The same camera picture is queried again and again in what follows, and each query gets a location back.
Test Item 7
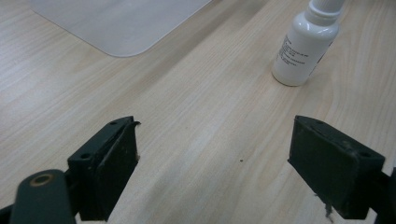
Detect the white plastic bottle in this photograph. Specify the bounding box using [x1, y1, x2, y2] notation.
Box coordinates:
[271, 0, 346, 88]

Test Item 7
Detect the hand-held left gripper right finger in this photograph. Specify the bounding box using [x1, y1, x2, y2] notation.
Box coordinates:
[287, 115, 387, 220]

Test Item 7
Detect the translucent grey mat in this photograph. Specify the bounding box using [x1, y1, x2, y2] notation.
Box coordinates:
[27, 0, 213, 58]

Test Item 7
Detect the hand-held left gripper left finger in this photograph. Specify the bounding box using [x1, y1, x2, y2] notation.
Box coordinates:
[67, 116, 142, 222]

